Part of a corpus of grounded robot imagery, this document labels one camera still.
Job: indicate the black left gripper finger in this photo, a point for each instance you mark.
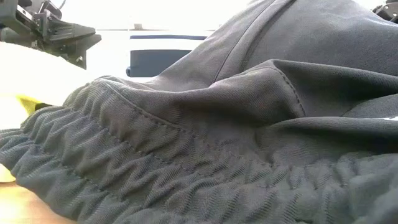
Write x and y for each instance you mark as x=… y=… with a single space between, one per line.
x=71 y=32
x=77 y=49

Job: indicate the yellow garment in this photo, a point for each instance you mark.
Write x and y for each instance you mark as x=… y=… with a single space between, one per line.
x=29 y=102

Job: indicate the black shorts with white logo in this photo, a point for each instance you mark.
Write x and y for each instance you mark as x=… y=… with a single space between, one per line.
x=217 y=140

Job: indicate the navy fabric bin white stripes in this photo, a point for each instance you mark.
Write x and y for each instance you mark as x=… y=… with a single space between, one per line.
x=155 y=63

